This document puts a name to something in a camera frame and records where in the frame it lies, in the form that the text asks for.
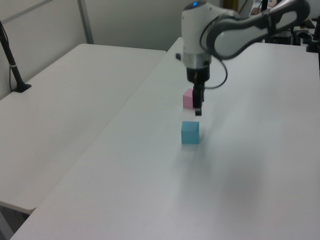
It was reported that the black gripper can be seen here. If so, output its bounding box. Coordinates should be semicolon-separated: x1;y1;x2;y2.
185;65;211;117

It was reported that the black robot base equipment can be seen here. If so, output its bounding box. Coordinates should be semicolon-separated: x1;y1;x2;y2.
264;19;309;46

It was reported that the pink cube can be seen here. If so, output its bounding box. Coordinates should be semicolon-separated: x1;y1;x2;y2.
182;88;197;110

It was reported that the blue cube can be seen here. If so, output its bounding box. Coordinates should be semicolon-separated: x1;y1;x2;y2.
180;120;200;145

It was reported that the black table clamp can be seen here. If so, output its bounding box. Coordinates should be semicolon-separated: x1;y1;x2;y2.
305;33;320;54

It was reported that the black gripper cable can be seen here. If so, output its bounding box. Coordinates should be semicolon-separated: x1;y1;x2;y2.
199;14;229;90

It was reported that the grey metal partition post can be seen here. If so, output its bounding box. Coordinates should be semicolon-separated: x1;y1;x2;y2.
76;0;95;45

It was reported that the black camera stand pole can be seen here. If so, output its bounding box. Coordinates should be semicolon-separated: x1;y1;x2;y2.
0;19;33;94

